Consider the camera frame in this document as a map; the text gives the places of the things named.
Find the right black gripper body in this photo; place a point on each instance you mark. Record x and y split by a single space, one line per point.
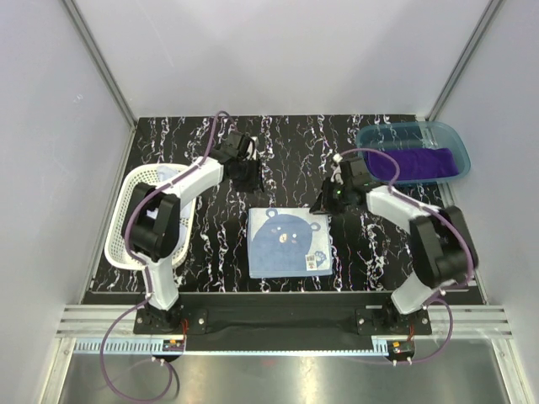
335 196

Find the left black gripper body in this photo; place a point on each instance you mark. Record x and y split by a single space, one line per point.
248 175

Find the light blue towel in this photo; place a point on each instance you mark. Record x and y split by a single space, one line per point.
288 243

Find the purple towel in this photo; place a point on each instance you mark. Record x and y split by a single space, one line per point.
414 164

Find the pale lavender towel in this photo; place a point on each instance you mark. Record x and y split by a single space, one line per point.
166 214

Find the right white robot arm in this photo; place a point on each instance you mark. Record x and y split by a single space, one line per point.
442 251

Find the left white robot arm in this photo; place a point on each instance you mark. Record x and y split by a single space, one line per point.
154 253

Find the teal transparent plastic tray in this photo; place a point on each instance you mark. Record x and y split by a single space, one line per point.
410 135

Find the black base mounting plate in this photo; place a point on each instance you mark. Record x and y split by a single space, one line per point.
253 342

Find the right connector box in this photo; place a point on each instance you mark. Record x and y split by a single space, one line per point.
402 348

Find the connector box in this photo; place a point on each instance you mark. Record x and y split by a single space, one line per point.
402 348
173 345

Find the left connector box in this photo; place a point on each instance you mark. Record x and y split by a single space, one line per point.
173 345

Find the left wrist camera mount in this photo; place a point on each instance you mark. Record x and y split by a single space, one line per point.
253 149

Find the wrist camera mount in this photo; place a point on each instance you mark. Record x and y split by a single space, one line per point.
253 149
336 176

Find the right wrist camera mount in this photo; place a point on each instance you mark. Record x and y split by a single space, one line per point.
336 176

